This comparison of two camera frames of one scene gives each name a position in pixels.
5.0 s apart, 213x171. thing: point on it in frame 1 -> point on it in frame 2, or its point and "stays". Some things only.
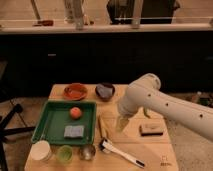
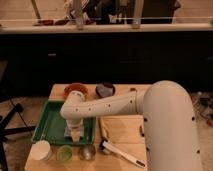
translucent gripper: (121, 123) -> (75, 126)
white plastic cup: (40, 150) stays
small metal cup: (87, 152) stays
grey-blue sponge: (73, 131) stays
